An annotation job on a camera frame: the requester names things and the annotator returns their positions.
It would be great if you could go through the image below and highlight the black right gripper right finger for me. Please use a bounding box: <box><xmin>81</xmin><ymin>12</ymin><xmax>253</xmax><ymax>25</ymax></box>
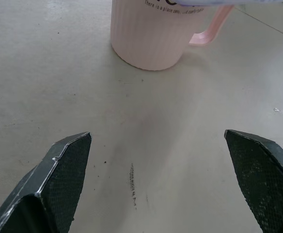
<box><xmin>223</xmin><ymin>129</ymin><xmax>283</xmax><ymax>233</ymax></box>

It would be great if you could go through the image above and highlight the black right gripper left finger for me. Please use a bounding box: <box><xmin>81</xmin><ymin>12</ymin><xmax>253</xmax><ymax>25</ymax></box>
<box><xmin>0</xmin><ymin>132</ymin><xmax>93</xmax><ymax>233</ymax></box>

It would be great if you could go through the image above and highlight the pink ribbed mug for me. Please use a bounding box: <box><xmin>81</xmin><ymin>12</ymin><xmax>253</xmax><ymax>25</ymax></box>
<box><xmin>110</xmin><ymin>0</ymin><xmax>234</xmax><ymax>71</ymax></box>

